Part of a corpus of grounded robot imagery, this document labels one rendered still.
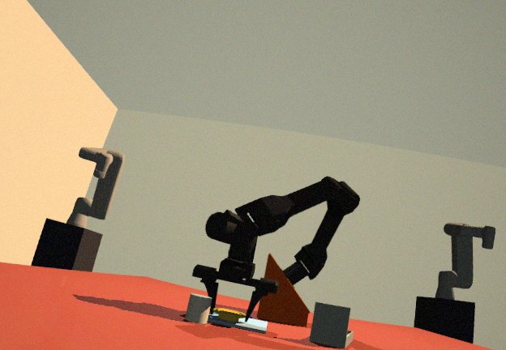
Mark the yellow round plate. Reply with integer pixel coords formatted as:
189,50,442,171
212,308,246,322

